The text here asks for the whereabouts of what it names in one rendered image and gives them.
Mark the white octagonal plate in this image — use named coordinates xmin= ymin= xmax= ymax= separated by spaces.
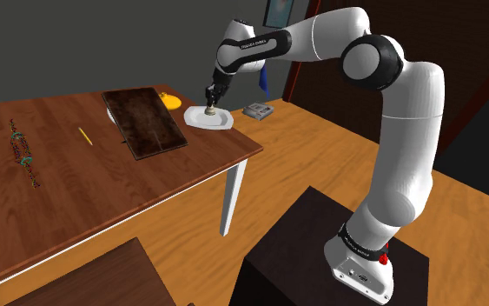
xmin=183 ymin=104 xmax=235 ymax=131

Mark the blue cloth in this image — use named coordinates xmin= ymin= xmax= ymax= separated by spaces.
xmin=258 ymin=63 xmax=271 ymax=99

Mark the grey box on floor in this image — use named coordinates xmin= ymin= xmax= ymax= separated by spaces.
xmin=241 ymin=101 xmax=275 ymax=122

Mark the yellow round object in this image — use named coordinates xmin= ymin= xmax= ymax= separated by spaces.
xmin=158 ymin=91 xmax=182 ymax=112

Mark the dark brown board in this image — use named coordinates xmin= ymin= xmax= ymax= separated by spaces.
xmin=101 ymin=86 xmax=189 ymax=161

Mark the yellow pencil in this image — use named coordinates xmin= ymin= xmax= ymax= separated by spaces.
xmin=77 ymin=127 xmax=94 ymax=146

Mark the wooden table with white legs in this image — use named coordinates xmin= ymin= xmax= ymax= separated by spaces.
xmin=0 ymin=87 xmax=265 ymax=300

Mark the dark robot stand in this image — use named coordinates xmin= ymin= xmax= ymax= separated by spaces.
xmin=229 ymin=185 xmax=431 ymax=306

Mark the brown wooden chair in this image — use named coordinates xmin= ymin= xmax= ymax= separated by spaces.
xmin=4 ymin=236 xmax=177 ymax=306

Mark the framed wall picture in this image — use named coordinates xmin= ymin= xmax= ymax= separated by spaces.
xmin=262 ymin=0 xmax=297 ymax=30

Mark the multicoloured bead string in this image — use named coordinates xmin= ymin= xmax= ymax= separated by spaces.
xmin=8 ymin=118 xmax=42 ymax=190

